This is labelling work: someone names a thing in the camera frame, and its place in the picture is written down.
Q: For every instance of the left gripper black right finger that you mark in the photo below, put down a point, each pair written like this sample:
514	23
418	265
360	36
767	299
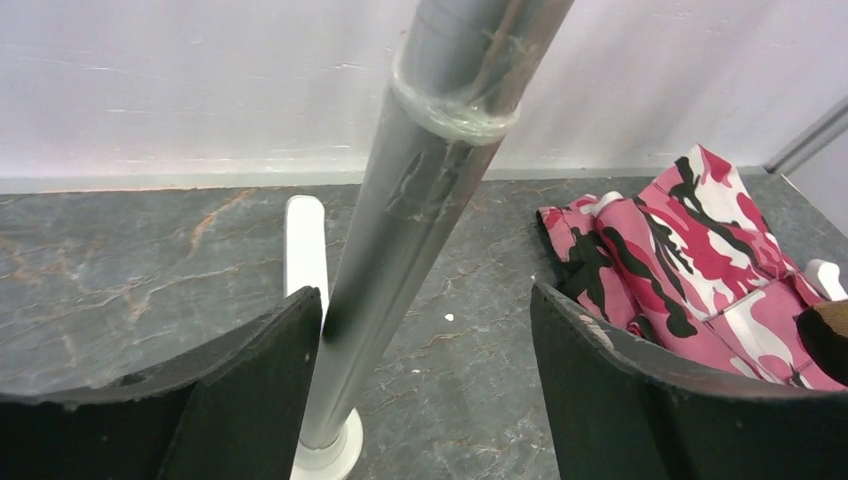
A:
620	407

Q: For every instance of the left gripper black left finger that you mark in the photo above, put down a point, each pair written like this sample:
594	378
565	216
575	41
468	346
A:
231	408

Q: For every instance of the metal clothes rack frame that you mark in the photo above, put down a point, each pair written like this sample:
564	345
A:
454	92

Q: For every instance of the pink camouflage garment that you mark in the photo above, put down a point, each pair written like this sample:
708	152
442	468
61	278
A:
691	264

